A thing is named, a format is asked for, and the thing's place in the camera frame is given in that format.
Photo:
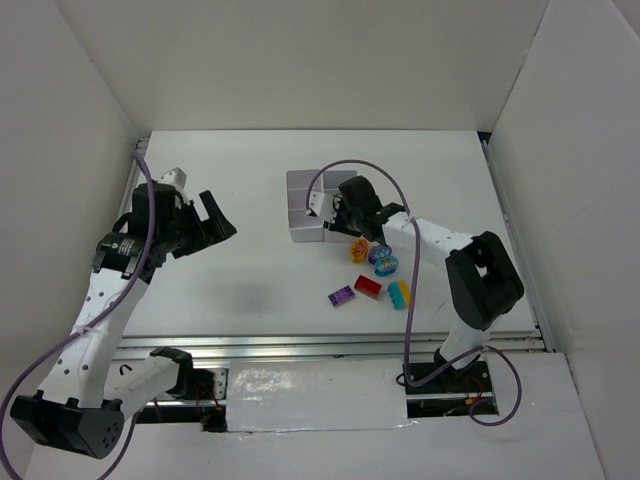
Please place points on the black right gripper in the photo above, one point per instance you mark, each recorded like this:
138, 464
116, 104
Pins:
341, 216

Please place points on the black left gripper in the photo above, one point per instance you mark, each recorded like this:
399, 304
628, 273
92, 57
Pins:
195, 230

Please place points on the red rectangular brick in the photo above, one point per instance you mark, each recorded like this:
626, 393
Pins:
367, 287

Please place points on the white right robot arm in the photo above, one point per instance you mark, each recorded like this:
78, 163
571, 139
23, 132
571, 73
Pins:
483, 282

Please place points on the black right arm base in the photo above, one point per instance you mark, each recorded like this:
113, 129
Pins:
473, 378

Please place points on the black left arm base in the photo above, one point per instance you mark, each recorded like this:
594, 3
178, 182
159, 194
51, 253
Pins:
210, 385

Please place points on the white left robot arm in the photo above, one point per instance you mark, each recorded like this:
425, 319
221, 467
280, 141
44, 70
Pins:
76, 408

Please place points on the orange butterfly block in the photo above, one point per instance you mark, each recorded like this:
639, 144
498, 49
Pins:
359, 250

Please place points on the purple lotus block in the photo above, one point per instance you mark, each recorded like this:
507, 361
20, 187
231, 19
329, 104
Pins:
378, 252

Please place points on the white left divided container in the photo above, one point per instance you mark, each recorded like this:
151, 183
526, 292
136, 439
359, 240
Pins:
302, 227

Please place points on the teal frog block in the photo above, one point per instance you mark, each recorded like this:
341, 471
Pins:
386, 266

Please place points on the purple rectangular brick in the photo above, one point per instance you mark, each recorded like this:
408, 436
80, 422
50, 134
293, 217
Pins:
341, 296

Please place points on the teal and yellow brick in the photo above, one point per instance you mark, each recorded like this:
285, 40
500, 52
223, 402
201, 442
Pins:
399, 294

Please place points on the white cover board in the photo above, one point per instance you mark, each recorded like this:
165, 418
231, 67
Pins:
330, 395

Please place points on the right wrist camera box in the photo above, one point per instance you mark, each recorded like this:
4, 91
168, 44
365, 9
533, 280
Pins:
321, 205

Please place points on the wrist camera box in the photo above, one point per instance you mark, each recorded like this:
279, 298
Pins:
175, 177
321, 205

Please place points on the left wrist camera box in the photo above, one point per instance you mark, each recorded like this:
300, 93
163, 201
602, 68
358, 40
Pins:
175, 177

